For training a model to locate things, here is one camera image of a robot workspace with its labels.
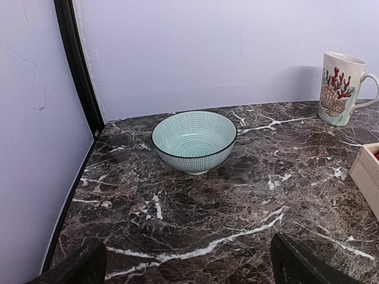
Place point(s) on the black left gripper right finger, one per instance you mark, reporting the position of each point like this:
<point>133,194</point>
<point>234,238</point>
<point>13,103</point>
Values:
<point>291,263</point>

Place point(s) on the wooden compartment tray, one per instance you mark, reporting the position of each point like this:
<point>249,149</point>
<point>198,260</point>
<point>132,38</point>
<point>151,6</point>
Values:
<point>364,173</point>

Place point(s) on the coral pattern ceramic mug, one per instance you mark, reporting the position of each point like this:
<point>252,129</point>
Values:
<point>342,77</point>

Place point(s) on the black left corner post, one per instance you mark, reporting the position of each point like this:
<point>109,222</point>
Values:
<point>76,59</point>

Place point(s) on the teal striped ceramic bowl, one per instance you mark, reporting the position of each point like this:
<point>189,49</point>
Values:
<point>194,142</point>

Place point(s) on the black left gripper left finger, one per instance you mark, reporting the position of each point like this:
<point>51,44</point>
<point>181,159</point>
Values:
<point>86,265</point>

